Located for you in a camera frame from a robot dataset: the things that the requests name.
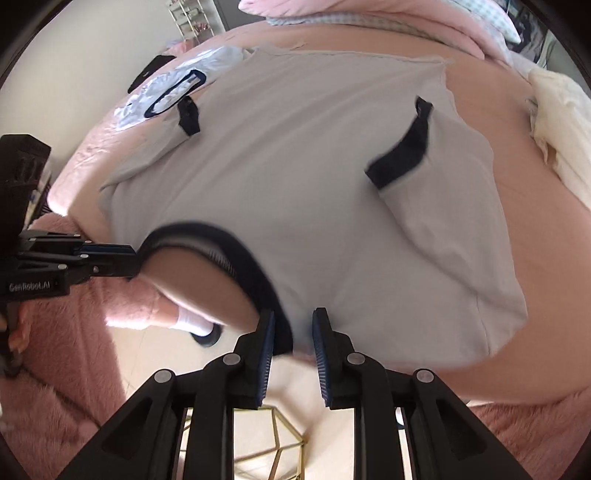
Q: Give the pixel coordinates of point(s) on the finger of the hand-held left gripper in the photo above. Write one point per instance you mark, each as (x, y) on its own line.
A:
(115, 267)
(111, 250)

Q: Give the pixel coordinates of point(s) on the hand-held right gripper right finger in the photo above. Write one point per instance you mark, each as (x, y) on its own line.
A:
(321, 355)

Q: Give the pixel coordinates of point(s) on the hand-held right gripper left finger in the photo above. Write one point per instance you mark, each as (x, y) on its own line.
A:
(265, 355)

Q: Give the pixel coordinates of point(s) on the grey t-shirt navy trim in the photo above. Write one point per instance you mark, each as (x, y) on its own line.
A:
(300, 161)

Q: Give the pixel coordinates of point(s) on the person's left hand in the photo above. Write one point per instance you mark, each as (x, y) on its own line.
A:
(18, 344)

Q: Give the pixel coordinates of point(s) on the person's leg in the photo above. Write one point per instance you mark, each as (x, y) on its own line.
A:
(138, 300)

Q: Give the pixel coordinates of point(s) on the person's black shoe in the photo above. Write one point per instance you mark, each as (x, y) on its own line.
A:
(205, 339)

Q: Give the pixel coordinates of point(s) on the person's pink fleece clothing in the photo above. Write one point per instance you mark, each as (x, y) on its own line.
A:
(55, 392)

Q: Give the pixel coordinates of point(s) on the black flat case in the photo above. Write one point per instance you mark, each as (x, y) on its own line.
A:
(150, 69)

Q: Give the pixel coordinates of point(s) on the light blue t-shirt navy collar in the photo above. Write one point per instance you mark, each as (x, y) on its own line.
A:
(217, 57)

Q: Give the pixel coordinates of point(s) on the white shelf rack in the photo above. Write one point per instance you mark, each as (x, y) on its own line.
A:
(189, 18)

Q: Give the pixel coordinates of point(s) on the grey wardrobe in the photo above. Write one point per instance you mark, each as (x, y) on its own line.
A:
(227, 13)

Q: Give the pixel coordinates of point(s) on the cream pillow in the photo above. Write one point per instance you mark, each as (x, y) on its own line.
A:
(568, 129)

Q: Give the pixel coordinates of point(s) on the pink printed quilt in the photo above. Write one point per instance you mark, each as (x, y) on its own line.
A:
(461, 39)

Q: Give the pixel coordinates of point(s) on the grey padded headboard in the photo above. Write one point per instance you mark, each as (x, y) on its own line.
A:
(561, 53)

